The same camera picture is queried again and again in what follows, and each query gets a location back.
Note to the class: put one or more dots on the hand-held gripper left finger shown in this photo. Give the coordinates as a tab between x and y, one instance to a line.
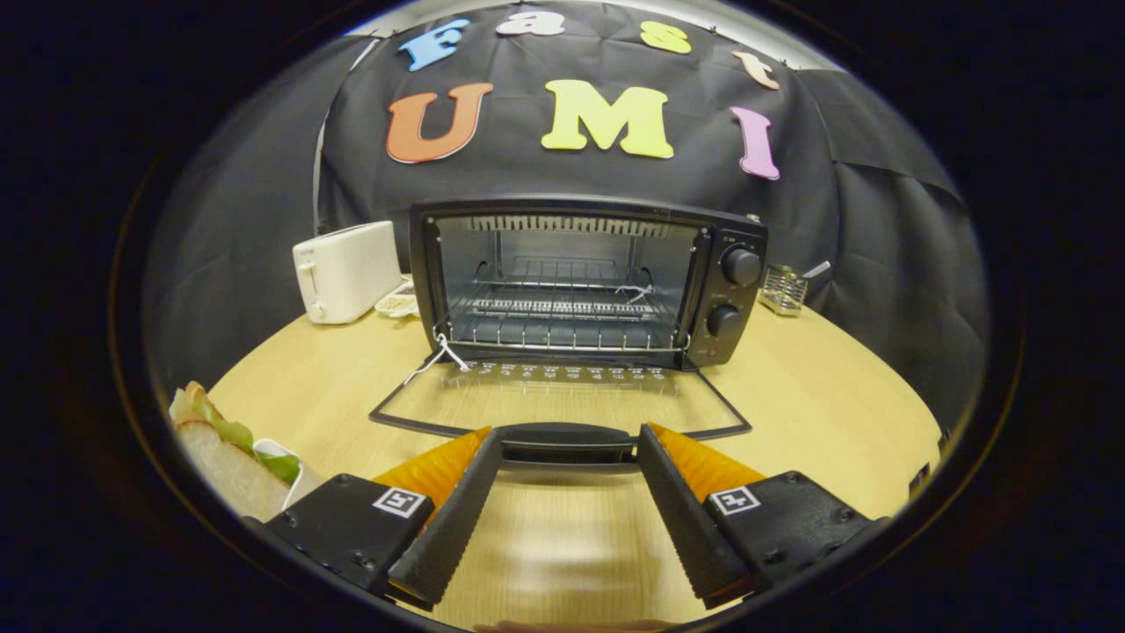
444	527

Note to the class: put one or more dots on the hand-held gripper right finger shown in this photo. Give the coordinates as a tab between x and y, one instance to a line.
690	527

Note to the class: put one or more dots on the black toaster oven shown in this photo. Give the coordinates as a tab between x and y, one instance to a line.
740	308

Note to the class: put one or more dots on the lettuce sandwich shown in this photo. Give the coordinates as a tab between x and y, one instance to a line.
224	466

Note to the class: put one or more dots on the white bread toaster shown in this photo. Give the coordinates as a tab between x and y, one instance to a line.
347	272

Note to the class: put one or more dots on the white plate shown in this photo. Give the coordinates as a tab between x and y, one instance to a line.
294	462

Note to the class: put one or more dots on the metal spoon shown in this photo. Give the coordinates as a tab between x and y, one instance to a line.
816	270

